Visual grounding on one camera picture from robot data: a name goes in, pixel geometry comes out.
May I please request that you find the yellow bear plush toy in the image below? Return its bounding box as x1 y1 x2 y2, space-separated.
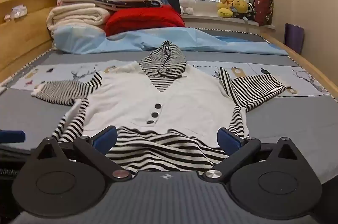
232 0 255 20

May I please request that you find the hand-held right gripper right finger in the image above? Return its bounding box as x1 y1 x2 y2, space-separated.
202 127 304 182

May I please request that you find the white quilt with dark trim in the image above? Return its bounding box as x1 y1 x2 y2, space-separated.
62 0 163 12

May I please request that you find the cream folded blanket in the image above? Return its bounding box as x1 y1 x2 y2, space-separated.
46 3 111 31

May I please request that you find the white plush toy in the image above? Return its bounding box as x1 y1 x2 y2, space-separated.
179 0 196 15

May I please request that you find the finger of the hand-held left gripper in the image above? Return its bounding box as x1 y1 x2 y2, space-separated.
0 130 26 143

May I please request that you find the purple box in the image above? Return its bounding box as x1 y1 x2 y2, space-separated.
284 23 305 54

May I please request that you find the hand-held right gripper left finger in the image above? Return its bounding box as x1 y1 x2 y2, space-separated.
31 126 133 182

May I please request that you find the yellow duck plush toy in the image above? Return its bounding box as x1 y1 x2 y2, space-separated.
217 0 235 18

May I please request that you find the white striped hooded top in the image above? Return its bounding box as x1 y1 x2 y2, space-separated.
31 40 287 174

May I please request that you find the white windowsill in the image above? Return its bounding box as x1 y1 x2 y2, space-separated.
182 14 275 29

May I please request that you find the dark red box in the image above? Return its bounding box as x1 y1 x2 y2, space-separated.
254 0 274 27

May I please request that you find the wooden bed frame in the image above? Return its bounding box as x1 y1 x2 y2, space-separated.
260 29 338 103

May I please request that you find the red pillow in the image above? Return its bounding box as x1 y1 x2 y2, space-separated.
104 4 187 37

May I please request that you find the tissue pack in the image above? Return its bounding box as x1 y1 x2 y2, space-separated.
11 5 28 19

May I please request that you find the light blue duvet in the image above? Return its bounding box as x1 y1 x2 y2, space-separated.
51 26 289 56

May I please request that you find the wooden headboard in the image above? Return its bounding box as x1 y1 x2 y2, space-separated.
0 0 65 82

